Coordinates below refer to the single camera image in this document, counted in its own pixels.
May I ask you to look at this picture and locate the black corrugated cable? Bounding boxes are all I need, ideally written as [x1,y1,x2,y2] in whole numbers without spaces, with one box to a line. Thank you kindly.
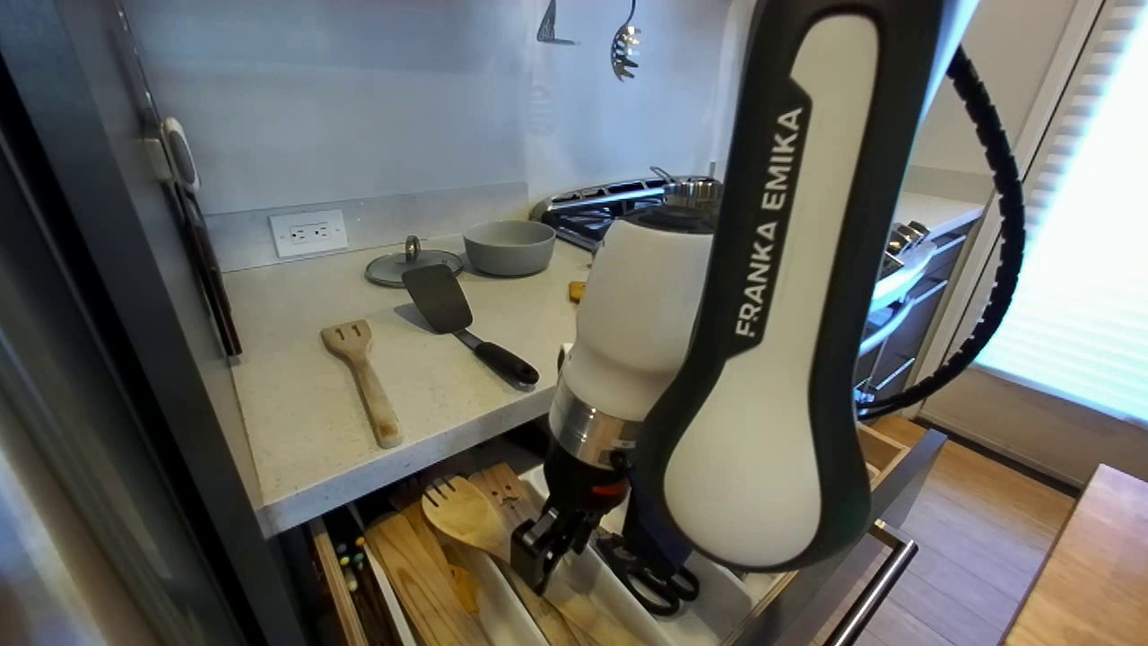
[851,48,1030,424]

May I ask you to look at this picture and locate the grey flat lid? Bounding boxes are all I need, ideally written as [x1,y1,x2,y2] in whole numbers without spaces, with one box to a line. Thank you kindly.
[361,232,471,291]

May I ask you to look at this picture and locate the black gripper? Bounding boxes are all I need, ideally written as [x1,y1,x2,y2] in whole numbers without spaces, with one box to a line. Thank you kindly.
[510,446,632,601]

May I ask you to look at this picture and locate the grey bowl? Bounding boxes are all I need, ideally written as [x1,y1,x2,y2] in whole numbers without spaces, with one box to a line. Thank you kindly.
[460,215,558,284]

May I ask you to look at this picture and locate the wooden drawer with steel front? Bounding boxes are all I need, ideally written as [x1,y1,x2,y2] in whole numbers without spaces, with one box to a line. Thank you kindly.
[283,408,952,646]

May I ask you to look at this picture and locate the black spatula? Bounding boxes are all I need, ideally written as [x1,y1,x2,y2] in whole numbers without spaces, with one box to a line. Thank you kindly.
[397,259,546,394]

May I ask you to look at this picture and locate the white wall outlet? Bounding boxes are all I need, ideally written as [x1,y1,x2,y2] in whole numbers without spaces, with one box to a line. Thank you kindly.
[264,205,352,261]

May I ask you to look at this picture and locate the white window blinds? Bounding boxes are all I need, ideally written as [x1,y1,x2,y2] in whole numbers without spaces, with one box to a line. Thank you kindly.
[973,0,1148,432]

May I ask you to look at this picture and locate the white loop handled tool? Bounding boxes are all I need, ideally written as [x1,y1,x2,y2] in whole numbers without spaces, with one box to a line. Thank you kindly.
[136,110,204,196]

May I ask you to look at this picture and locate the flat wooden spatula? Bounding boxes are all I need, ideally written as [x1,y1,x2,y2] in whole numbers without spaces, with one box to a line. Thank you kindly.
[471,458,546,531]

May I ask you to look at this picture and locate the wooden slotted spatula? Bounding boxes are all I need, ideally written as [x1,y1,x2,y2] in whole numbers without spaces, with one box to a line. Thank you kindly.
[317,316,410,452]

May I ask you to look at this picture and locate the stainless gas stove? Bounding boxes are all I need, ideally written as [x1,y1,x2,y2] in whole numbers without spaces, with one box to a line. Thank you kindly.
[526,169,996,419]

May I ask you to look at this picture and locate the white cutlery organizer tray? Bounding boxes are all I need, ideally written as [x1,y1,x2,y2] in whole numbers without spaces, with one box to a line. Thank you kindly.
[471,521,771,646]

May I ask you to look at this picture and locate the stainless steel refrigerator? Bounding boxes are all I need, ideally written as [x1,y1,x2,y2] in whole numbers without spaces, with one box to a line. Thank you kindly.
[0,0,306,646]

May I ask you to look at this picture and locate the wooden fork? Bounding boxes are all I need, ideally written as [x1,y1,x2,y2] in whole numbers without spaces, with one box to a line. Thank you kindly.
[415,475,587,646]

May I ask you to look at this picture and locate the light wooden turner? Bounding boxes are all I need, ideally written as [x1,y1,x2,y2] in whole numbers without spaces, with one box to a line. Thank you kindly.
[358,501,495,646]

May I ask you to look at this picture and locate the hanging triangular metal utensil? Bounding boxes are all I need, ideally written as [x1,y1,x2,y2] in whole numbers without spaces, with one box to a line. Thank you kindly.
[531,0,577,49]

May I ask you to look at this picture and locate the wooden butcher block table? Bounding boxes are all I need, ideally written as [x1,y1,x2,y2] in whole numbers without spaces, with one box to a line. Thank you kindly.
[996,458,1148,646]

